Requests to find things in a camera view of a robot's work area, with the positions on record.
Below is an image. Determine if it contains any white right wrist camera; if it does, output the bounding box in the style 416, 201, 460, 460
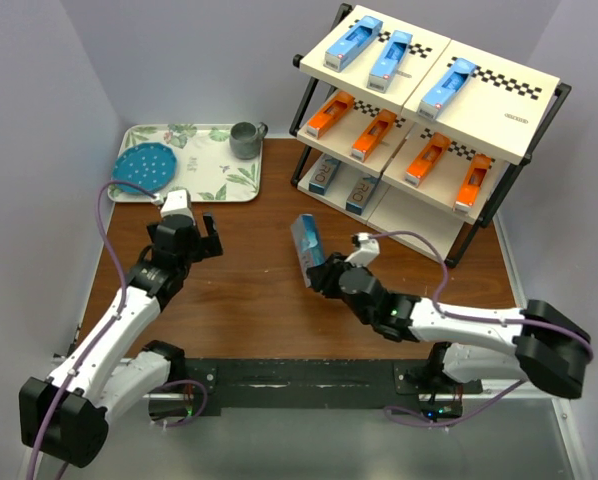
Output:
345, 232, 380, 267

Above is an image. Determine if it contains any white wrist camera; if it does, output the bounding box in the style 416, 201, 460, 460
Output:
345, 232, 380, 267
151, 188, 193, 218

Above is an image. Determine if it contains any grey ceramic mug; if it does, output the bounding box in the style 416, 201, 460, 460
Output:
229, 121, 269, 160

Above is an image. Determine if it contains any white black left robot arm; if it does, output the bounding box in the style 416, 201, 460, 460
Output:
19, 213, 223, 468

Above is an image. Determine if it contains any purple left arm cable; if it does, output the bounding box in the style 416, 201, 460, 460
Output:
28, 179, 210, 480

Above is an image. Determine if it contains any blue silver R&O toothpaste box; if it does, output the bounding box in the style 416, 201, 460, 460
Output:
290, 214, 326, 287

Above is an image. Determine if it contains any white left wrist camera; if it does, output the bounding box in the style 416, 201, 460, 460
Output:
151, 188, 193, 218

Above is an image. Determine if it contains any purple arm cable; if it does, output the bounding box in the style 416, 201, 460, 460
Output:
28, 179, 210, 480
368, 230, 594, 429

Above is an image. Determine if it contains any light blue Curaprox box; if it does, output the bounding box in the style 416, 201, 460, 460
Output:
324, 15, 383, 72
367, 30, 413, 93
417, 58, 477, 121

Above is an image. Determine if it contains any teal dotted plate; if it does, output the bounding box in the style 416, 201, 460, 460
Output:
111, 142, 178, 195

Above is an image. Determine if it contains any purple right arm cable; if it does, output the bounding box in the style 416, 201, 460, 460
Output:
368, 230, 594, 429

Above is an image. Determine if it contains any orange Curaprox box flap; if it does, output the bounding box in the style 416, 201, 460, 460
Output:
405, 133, 451, 187

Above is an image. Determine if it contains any orange Curaprox box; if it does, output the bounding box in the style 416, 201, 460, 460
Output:
453, 154, 493, 213
351, 109, 397, 162
306, 91, 355, 139

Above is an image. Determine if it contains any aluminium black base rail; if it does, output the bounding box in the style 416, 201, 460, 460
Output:
18, 224, 593, 480

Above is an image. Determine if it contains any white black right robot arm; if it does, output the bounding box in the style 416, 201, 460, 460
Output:
305, 253, 593, 399

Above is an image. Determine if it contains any cream three tier shelf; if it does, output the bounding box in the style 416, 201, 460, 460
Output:
290, 4, 571, 267

